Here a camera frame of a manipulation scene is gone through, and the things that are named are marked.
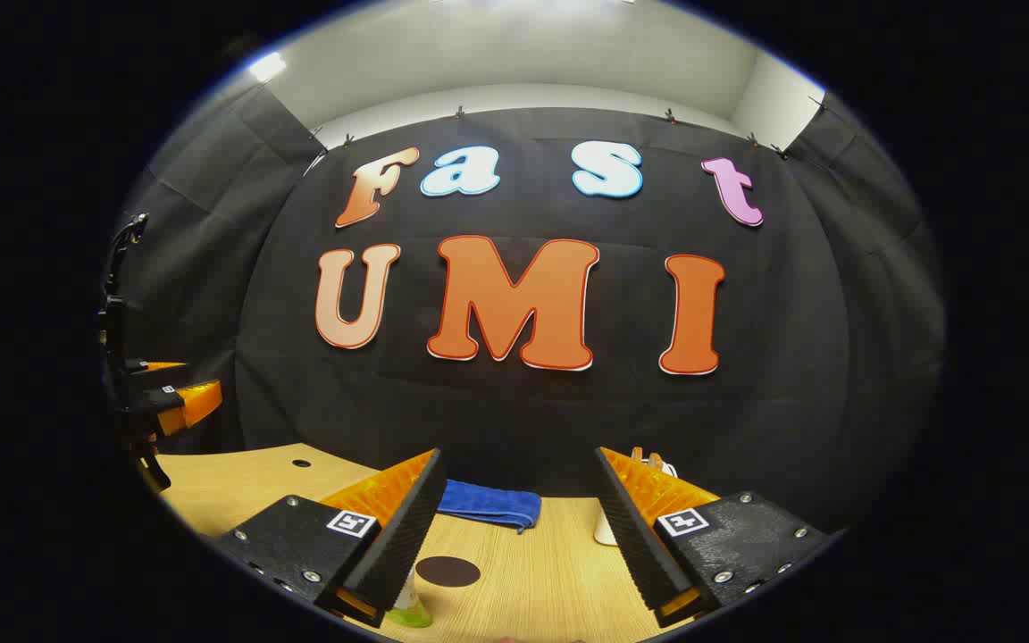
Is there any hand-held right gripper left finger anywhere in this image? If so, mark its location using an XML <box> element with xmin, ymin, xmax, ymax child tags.
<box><xmin>211</xmin><ymin>448</ymin><xmax>446</xmax><ymax>629</ymax></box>

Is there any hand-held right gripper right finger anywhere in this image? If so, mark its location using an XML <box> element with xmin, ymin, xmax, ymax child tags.
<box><xmin>593</xmin><ymin>447</ymin><xmax>841</xmax><ymax>629</ymax></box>

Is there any dark round coaster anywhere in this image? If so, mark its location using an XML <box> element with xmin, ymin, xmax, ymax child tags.
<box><xmin>414</xmin><ymin>555</ymin><xmax>481</xmax><ymax>589</ymax></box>

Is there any white green label water bottle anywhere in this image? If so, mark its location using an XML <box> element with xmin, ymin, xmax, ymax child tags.
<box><xmin>387</xmin><ymin>567</ymin><xmax>433</xmax><ymax>629</ymax></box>

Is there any white toaster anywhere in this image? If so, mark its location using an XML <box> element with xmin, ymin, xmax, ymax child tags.
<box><xmin>593</xmin><ymin>460</ymin><xmax>679</xmax><ymax>547</ymax></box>

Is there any blue towel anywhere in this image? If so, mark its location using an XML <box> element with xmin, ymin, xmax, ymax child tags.
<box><xmin>437</xmin><ymin>480</ymin><xmax>542</xmax><ymax>534</ymax></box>

